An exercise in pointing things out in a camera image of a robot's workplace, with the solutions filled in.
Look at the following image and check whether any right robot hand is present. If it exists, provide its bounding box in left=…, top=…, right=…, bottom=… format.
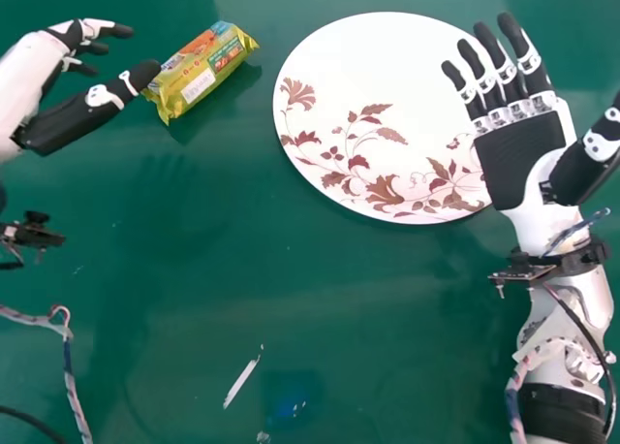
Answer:
left=440, top=11, right=620, bottom=276

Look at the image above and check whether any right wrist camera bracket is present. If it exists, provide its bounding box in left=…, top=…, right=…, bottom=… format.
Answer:
left=487, top=250, right=558, bottom=300

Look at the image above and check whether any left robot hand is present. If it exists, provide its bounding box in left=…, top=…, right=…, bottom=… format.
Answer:
left=0, top=17, right=162, bottom=168

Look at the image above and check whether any striped braided cable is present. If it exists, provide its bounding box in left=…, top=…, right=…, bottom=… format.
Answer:
left=503, top=350, right=535, bottom=444
left=0, top=303, right=94, bottom=444

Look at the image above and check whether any plate with brown leaf pattern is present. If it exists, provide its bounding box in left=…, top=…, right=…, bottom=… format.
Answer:
left=272, top=11, right=505, bottom=226

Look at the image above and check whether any black cable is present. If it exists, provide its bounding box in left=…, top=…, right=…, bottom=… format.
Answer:
left=0, top=405, right=67, bottom=444

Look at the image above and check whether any yellow-green biscuit packet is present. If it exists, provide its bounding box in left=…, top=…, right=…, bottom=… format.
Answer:
left=139, top=20, right=262, bottom=127

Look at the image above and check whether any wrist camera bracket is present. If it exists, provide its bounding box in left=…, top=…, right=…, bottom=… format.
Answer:
left=487, top=250, right=558, bottom=300
left=0, top=210, right=67, bottom=270

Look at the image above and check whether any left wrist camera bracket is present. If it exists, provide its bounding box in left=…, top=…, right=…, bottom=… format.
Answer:
left=0, top=210, right=67, bottom=270

